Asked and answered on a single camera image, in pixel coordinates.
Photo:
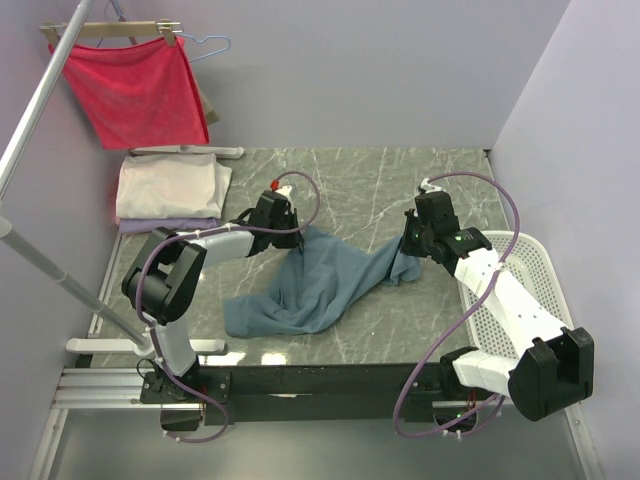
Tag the grey metal clothes rack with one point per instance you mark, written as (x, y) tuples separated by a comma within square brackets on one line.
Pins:
[(59, 198)]

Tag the white perforated plastic basket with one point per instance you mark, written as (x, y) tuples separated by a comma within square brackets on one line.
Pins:
[(530, 270)]

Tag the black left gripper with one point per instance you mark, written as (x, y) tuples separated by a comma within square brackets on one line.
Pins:
[(295, 240)]

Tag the aluminium rail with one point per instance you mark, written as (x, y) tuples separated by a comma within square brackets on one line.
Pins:
[(88, 388)]

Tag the wooden clip hanger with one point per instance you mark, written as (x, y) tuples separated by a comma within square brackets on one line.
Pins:
[(110, 29)]

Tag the red towel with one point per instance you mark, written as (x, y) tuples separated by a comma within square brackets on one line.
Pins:
[(138, 96)]

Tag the blue t shirt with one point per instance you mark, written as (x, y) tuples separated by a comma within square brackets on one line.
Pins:
[(315, 285)]

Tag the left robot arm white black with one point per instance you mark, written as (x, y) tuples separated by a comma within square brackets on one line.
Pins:
[(164, 276)]

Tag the tan cloth behind towel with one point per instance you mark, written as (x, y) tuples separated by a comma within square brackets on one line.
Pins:
[(210, 114)]

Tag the black base beam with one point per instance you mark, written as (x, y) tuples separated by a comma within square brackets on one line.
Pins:
[(335, 408)]

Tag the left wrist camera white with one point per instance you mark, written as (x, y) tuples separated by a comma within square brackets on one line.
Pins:
[(283, 188)]

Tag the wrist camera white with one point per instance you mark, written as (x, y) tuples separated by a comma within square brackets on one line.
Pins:
[(283, 188), (427, 186)]

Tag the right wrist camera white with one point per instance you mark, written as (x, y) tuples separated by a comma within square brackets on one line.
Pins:
[(427, 186)]

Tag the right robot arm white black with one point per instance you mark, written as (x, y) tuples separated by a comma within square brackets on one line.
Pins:
[(553, 365)]

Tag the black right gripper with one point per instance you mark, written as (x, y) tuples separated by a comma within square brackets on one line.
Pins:
[(407, 245)]

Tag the folded white t shirt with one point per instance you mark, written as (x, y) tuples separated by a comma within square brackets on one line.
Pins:
[(163, 186)]

